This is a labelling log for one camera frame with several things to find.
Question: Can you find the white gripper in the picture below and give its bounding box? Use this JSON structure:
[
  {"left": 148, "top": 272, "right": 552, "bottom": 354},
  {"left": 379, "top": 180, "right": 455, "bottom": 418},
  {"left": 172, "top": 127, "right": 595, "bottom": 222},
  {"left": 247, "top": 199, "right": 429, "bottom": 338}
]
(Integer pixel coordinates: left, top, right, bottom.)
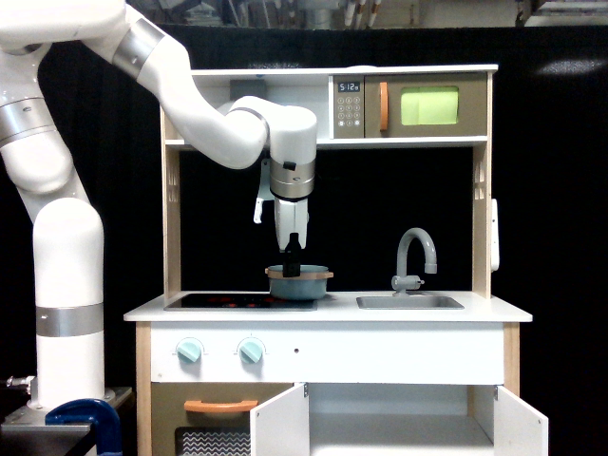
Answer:
[{"left": 275, "top": 198, "right": 309, "bottom": 277}]

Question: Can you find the teal pot with orange rim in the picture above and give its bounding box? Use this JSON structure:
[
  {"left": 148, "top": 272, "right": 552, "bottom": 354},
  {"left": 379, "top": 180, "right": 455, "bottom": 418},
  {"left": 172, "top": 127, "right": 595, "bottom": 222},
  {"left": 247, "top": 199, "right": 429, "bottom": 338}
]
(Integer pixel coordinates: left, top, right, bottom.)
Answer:
[{"left": 265, "top": 265, "right": 333, "bottom": 301}]

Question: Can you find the white wooden toy kitchen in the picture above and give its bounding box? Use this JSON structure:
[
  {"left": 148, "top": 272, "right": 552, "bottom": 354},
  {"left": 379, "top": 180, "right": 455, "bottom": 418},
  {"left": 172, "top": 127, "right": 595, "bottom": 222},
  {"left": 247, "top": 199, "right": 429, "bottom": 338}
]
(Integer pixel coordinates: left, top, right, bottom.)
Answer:
[{"left": 125, "top": 65, "right": 531, "bottom": 455}]

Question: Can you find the left white cabinet door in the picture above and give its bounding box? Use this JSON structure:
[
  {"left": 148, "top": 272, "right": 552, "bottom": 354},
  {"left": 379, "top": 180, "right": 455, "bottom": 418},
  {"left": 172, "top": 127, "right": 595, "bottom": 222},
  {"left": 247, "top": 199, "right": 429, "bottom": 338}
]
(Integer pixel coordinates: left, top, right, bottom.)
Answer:
[{"left": 250, "top": 383, "right": 311, "bottom": 456}]

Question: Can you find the white cabinet door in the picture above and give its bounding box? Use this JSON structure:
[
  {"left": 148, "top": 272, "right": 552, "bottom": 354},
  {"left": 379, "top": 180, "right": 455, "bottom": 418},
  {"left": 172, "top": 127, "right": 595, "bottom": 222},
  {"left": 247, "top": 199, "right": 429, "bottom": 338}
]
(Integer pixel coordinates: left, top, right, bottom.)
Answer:
[
  {"left": 494, "top": 386, "right": 549, "bottom": 456},
  {"left": 250, "top": 383, "right": 311, "bottom": 456}
]

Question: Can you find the right white cabinet door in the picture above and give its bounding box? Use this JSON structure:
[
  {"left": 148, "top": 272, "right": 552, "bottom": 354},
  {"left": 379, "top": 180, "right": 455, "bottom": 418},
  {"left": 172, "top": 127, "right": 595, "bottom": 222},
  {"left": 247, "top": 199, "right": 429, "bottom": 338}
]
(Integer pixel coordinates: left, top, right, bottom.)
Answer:
[{"left": 494, "top": 386, "right": 549, "bottom": 456}]

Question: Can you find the toy cleaver knife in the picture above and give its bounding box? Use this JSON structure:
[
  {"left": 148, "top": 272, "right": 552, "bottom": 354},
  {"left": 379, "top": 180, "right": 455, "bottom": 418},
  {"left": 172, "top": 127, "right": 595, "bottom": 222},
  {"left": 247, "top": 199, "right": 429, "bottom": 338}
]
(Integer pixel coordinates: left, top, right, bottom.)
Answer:
[{"left": 254, "top": 159, "right": 275, "bottom": 224}]

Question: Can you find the right teal stove knob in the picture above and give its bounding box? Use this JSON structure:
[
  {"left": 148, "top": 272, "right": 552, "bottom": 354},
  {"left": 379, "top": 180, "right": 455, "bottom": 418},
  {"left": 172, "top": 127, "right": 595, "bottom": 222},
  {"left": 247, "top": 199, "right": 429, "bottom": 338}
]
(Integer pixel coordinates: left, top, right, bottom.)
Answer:
[{"left": 237, "top": 337, "right": 265, "bottom": 365}]

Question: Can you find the teal stove knob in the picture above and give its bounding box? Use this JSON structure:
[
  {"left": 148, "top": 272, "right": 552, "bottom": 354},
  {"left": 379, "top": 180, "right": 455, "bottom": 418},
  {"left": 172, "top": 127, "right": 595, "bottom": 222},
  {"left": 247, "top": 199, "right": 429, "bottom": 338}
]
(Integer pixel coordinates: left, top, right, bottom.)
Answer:
[
  {"left": 237, "top": 337, "right": 265, "bottom": 365},
  {"left": 176, "top": 337, "right": 204, "bottom": 365}
]

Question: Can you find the black toy stovetop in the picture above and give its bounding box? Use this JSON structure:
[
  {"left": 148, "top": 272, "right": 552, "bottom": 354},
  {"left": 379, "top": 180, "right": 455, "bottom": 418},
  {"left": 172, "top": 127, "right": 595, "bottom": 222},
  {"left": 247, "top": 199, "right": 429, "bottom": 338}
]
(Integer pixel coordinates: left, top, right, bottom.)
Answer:
[{"left": 164, "top": 293, "right": 316, "bottom": 312}]

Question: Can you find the grey toy faucet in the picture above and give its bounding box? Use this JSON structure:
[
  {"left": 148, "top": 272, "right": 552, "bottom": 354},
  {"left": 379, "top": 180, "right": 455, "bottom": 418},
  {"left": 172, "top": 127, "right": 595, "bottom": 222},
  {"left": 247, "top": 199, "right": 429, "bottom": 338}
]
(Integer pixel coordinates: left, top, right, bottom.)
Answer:
[{"left": 390, "top": 227, "right": 439, "bottom": 297}]

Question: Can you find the grey toy sink basin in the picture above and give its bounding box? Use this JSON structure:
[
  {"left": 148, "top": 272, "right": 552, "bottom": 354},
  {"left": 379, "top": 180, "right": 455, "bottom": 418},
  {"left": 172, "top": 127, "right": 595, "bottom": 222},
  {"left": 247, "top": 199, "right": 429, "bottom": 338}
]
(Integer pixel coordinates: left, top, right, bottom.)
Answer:
[{"left": 356, "top": 295, "right": 465, "bottom": 310}]

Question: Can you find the left teal stove knob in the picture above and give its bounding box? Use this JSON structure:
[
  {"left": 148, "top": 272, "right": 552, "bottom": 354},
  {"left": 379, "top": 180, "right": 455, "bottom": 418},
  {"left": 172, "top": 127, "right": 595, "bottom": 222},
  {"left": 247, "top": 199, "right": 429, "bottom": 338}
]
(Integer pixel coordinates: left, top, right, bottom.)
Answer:
[{"left": 176, "top": 337, "right": 204, "bottom": 365}]

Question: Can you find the grey toy range hood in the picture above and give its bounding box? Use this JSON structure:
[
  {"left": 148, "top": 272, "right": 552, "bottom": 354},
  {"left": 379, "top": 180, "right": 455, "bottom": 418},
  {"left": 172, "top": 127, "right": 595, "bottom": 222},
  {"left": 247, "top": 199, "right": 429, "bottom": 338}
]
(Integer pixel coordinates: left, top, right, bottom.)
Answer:
[{"left": 229, "top": 80, "right": 267, "bottom": 101}]

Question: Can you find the blue C-clamp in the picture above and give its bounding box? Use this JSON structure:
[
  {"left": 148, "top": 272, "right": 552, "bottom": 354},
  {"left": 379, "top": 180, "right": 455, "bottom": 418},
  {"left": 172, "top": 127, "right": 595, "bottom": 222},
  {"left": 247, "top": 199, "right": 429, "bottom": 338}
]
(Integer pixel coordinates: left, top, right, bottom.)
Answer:
[{"left": 45, "top": 399, "right": 123, "bottom": 456}]

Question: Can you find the toy oven with orange handle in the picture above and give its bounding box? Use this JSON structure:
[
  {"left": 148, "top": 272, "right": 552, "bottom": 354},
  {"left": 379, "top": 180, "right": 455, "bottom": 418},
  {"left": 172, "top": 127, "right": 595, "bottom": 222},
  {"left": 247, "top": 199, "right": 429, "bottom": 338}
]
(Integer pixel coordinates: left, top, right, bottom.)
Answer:
[{"left": 151, "top": 383, "right": 292, "bottom": 455}]

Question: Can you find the toy microwave with orange handle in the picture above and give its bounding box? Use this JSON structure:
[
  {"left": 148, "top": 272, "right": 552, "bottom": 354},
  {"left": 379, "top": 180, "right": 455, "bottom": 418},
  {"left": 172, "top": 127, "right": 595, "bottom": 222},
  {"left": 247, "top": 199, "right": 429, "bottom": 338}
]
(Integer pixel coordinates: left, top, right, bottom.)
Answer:
[{"left": 332, "top": 73, "right": 487, "bottom": 139}]

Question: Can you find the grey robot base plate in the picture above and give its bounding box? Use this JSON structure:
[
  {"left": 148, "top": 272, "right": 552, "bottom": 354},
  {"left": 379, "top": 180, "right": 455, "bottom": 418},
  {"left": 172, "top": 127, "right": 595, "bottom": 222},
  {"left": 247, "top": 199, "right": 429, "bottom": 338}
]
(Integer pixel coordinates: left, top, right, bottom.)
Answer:
[{"left": 0, "top": 386, "right": 133, "bottom": 456}]

